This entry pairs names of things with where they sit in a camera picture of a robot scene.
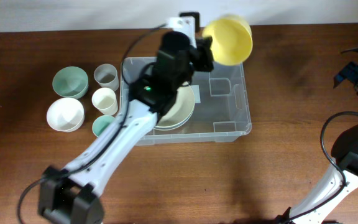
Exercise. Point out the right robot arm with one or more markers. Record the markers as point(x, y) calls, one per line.
point(338, 182)

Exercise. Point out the yellow bowl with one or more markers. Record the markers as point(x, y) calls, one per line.
point(232, 39)

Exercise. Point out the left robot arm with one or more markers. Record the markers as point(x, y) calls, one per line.
point(72, 195)

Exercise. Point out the grey cup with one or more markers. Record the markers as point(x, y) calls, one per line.
point(106, 76)

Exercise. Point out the green bowl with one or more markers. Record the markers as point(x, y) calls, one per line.
point(71, 82)

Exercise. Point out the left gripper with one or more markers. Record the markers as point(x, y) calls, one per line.
point(204, 45)

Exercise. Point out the white bowl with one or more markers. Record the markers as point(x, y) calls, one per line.
point(66, 115)

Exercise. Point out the green cup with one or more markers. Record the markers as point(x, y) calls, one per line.
point(101, 123)

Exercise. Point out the beige bowl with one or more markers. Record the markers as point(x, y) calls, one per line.
point(182, 107)
point(172, 127)

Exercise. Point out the cream cup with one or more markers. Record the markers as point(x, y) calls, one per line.
point(104, 100)

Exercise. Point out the clear plastic storage container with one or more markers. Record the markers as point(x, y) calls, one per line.
point(222, 116)

